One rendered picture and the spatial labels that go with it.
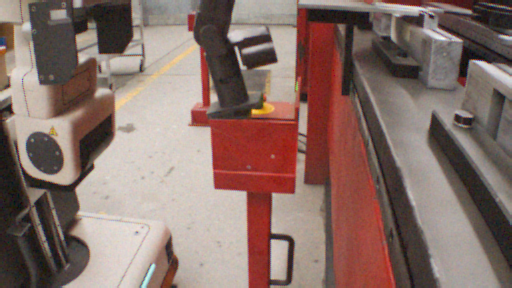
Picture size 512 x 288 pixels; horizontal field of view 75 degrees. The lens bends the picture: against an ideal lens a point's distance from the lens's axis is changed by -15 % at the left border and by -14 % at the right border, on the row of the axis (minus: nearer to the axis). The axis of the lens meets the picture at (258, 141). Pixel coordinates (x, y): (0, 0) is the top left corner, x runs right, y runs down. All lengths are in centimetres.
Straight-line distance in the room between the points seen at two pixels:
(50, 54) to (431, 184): 66
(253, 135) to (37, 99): 45
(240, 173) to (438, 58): 43
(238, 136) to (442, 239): 47
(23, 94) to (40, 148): 12
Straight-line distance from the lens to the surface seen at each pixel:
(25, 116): 88
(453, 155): 45
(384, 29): 128
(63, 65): 75
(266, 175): 74
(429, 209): 36
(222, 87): 70
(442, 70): 74
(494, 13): 98
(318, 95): 188
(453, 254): 32
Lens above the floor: 107
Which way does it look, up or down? 25 degrees down
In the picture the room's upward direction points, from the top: straight up
